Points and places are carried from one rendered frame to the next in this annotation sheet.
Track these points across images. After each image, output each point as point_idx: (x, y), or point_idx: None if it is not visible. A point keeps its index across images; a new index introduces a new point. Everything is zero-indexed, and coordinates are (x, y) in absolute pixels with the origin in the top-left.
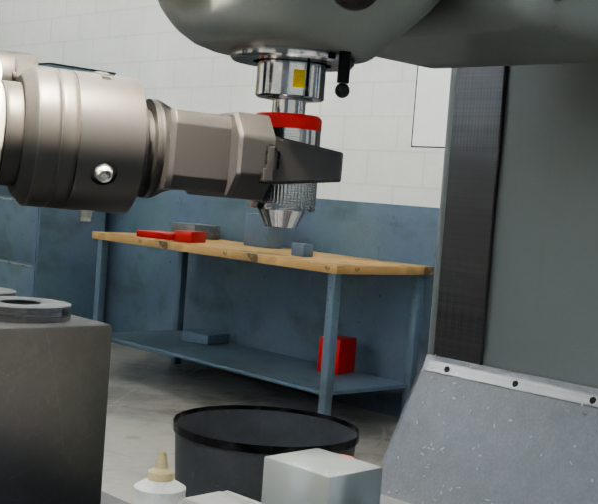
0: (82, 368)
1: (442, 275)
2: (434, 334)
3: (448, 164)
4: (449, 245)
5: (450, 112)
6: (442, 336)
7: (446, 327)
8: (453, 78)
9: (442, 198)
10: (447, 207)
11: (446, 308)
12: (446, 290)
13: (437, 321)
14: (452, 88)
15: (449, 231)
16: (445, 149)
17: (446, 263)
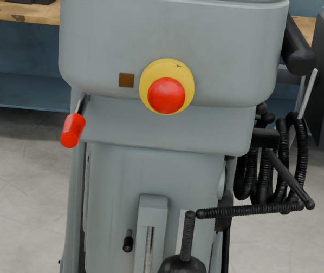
0: None
1: (81, 249)
2: (76, 270)
3: (79, 203)
4: (84, 237)
5: (79, 182)
6: (82, 272)
7: (84, 268)
8: (80, 168)
9: (77, 217)
10: (82, 222)
11: (84, 261)
12: (83, 254)
13: (79, 266)
14: (79, 172)
15: (83, 232)
16: (77, 197)
17: (83, 244)
